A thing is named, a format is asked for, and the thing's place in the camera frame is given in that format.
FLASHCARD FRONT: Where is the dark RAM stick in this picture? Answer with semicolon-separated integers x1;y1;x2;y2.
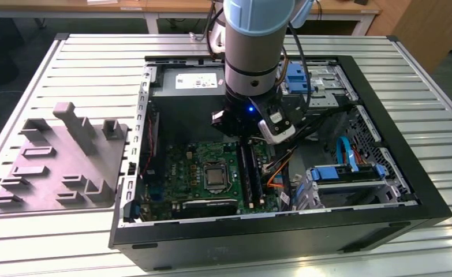
250;141;267;204
241;137;255;207

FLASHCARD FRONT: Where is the black RAM slot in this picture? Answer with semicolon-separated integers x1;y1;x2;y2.
237;138;250;207

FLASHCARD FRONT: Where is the grey power supply unit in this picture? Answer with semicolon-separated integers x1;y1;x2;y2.
149;66;230;144

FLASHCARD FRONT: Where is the silver CPU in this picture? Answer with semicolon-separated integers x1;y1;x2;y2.
206;168;226;186

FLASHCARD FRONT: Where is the green motherboard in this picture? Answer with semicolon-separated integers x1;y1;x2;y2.
143;140;285;220

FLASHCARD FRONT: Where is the blue bay carrier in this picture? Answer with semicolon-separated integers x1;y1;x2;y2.
282;62;317;95

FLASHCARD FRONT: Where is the CPU socket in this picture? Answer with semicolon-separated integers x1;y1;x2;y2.
201;161;233;194

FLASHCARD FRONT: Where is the metal drive cage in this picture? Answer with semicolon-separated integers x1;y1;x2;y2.
278;62;362;126

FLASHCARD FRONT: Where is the black graphics card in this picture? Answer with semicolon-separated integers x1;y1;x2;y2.
171;197;239;219

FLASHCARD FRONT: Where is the blue disk carrier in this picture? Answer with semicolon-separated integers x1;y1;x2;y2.
310;163;386;183

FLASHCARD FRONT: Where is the metal disk bay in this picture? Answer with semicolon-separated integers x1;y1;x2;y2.
305;163;419;210

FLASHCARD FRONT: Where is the black PC case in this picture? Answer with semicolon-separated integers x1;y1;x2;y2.
109;54;452;272

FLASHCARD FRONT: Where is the grey parts rack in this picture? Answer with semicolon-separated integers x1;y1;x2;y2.
0;101;131;214

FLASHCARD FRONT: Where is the wooden desk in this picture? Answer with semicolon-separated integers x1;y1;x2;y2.
0;0;383;37

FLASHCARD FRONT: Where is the wooden cabinet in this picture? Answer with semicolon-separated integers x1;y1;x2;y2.
371;0;452;74

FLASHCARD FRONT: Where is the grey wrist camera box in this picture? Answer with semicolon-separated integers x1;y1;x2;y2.
257;112;298;145

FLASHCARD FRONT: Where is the black cable bundle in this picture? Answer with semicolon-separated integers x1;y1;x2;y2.
265;106;357;174

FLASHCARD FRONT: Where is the red black twisted wire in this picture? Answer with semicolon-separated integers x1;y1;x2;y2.
139;111;162;178

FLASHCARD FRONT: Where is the orange wire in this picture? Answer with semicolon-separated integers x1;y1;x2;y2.
267;169;291;190

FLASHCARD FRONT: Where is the black camera cable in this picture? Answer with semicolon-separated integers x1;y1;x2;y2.
286;24;314;116

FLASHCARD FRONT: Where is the blue data wire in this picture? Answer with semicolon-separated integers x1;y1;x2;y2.
337;135;362;173

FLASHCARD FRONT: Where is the grey plug cable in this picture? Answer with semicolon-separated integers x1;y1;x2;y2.
189;30;211;43

